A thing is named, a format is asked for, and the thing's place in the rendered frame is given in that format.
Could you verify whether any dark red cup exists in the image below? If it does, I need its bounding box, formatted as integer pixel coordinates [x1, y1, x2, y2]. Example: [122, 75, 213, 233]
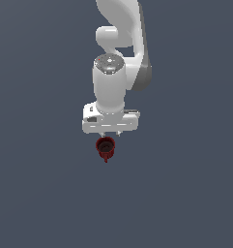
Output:
[95, 136, 116, 164]

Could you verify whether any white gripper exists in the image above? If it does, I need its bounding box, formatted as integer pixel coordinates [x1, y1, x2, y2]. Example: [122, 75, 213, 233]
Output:
[81, 102, 141, 139]

